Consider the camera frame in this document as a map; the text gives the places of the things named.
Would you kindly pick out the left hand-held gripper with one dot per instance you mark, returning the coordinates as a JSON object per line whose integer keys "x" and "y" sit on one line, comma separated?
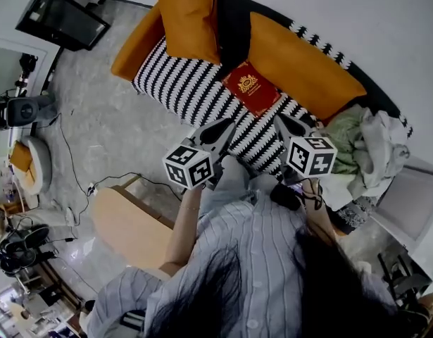
{"x": 189, "y": 167}

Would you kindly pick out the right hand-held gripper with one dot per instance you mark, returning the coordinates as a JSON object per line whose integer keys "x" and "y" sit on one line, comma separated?
{"x": 309, "y": 157}

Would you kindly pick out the red book with gold print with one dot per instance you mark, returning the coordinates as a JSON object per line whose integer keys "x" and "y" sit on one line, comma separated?
{"x": 253, "y": 86}

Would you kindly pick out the person's left forearm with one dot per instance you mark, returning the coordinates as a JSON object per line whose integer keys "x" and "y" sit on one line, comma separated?
{"x": 182, "y": 231}

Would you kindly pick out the person's right forearm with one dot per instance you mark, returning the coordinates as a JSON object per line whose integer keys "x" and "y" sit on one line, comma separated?
{"x": 318, "y": 220}

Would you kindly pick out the orange and striped sofa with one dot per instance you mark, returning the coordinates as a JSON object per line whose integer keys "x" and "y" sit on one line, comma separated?
{"x": 174, "y": 83}

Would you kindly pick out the person's grey trousers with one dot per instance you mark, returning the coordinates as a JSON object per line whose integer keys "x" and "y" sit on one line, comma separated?
{"x": 233, "y": 178}

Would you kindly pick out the green cloth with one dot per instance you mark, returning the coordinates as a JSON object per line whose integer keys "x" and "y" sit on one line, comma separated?
{"x": 346, "y": 136}

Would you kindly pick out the long orange cushion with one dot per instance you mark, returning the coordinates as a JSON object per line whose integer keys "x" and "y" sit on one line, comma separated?
{"x": 300, "y": 65}

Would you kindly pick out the black phone in holder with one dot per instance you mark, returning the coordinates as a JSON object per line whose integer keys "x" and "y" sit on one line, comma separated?
{"x": 284, "y": 197}

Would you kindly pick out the grey cloth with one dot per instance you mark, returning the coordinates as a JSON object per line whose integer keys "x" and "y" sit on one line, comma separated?
{"x": 378, "y": 143}

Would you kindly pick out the grey patterned throw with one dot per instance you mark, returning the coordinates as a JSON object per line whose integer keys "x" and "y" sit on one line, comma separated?
{"x": 353, "y": 213}

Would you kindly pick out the person's striped shirt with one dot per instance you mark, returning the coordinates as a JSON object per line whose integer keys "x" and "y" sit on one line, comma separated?
{"x": 262, "y": 241}

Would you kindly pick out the light wooden table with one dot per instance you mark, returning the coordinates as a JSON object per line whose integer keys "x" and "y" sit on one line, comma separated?
{"x": 131, "y": 224}

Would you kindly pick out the tall orange cushion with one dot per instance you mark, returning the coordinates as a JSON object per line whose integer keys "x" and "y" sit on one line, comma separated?
{"x": 188, "y": 16}

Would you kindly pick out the white cabinet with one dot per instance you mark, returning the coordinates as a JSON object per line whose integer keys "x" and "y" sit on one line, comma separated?
{"x": 413, "y": 206}

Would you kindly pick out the grey armchair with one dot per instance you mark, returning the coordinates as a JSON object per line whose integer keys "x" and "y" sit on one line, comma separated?
{"x": 43, "y": 164}

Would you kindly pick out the black metal stand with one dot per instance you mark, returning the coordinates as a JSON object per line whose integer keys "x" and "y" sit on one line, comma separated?
{"x": 402, "y": 280}

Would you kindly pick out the black glass cabinet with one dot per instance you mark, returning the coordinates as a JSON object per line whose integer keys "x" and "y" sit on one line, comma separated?
{"x": 68, "y": 23}

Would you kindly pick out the grey round fan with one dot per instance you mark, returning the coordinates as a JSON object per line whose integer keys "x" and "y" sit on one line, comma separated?
{"x": 24, "y": 111}

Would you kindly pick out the small orange cushion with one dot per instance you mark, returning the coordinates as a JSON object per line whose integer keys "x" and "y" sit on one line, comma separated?
{"x": 19, "y": 155}

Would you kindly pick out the black floor fan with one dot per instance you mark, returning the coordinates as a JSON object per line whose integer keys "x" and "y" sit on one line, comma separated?
{"x": 26, "y": 241}

